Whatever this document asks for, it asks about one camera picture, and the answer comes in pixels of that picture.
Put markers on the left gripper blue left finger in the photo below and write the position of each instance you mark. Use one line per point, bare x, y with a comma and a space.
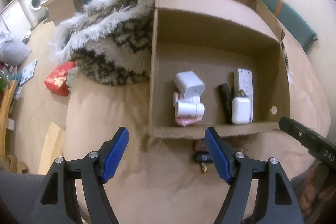
57, 201

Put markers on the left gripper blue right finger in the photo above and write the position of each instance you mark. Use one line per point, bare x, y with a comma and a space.
275, 200

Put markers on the gold black AA battery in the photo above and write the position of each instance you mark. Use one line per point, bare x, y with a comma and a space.
204, 168

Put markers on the white earbuds case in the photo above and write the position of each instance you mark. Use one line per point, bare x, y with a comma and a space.
241, 110

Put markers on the black labelled battery stick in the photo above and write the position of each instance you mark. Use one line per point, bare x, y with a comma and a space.
203, 157

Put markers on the pink patterned small case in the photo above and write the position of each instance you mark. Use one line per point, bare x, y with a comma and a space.
200, 146

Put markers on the black flashlight with strap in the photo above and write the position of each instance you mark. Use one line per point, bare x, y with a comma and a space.
226, 100

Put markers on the white pill bottle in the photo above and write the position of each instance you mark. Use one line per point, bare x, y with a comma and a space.
189, 109

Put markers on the white wall charger plug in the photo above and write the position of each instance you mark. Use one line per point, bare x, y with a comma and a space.
189, 84

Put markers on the pink plush coin purse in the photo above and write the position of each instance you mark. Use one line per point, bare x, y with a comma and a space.
186, 121

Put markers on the person right hand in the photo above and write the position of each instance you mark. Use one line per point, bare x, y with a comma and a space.
318, 191

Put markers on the teal cushion with orange stripe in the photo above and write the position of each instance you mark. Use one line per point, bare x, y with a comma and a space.
293, 22

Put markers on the red gift bag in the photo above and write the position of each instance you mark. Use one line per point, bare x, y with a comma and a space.
56, 81

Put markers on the yellow wooden rack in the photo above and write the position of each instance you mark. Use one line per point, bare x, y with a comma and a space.
4, 112

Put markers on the open cardboard box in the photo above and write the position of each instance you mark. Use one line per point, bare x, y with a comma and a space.
212, 38

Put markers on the bathroom scale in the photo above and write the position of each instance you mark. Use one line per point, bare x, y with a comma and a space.
28, 72

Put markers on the grey plastic bag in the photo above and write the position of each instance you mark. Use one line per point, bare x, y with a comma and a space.
13, 51

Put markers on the shaggy black white blanket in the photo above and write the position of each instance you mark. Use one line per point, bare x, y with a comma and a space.
109, 40

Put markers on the white kitchen cabinet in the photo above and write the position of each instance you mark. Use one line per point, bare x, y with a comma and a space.
15, 20

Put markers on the white washing machine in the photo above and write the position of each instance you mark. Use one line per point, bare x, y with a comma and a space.
34, 11

